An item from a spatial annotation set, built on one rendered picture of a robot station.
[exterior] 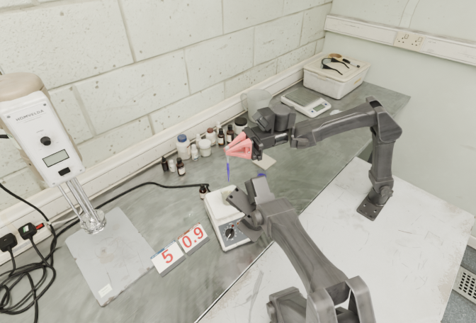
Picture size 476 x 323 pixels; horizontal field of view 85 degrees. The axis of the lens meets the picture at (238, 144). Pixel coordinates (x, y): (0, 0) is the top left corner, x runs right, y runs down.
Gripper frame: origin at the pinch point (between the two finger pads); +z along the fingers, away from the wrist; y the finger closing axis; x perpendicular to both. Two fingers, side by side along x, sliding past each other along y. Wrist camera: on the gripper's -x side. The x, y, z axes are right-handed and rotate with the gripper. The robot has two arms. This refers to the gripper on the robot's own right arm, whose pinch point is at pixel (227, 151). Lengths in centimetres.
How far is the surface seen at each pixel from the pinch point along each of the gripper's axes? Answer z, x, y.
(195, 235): 14.5, 30.6, 3.8
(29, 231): 65, 26, -17
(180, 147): 8.3, 24.9, -37.3
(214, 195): 4.2, 24.0, -4.7
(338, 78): -93, 19, -54
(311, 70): -86, 20, -71
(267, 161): -26.7, 32.2, -19.6
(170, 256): 24.2, 30.7, 7.4
